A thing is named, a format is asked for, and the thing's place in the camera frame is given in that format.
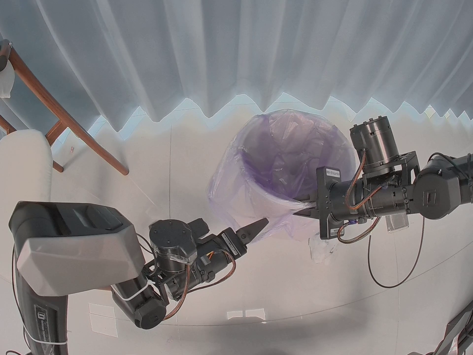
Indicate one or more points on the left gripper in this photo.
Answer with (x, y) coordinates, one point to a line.
(212, 263)

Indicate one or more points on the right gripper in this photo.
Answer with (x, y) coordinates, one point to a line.
(347, 202)

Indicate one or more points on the purple plastic bag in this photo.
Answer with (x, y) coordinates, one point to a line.
(229, 198)

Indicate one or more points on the clear plastic wrapper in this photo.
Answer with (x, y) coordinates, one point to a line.
(321, 252)

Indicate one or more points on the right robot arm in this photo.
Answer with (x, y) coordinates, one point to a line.
(443, 190)

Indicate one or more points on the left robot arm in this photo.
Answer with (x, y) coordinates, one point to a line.
(74, 242)

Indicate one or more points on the white curtain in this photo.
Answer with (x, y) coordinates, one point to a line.
(258, 31)

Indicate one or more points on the white cushioned wooden chair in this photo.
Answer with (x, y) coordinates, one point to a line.
(22, 161)

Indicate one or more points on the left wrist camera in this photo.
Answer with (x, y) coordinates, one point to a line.
(199, 229)

